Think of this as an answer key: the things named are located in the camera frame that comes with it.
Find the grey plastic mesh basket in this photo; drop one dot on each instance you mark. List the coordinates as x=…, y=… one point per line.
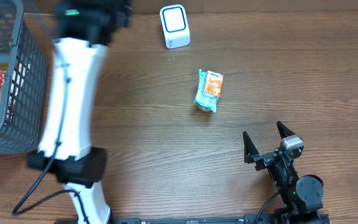
x=23, y=90

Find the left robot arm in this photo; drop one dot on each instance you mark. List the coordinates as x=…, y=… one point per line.
x=84, y=31

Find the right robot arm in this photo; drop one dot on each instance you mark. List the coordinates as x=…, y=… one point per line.
x=302, y=196

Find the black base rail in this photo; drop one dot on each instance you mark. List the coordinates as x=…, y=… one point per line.
x=247, y=219

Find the white barcode scanner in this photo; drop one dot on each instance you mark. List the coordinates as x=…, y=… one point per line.
x=175, y=26

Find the teal orange tissue pack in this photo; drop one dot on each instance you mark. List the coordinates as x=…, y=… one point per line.
x=209, y=90

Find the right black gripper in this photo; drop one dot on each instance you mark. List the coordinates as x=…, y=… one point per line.
x=268, y=157

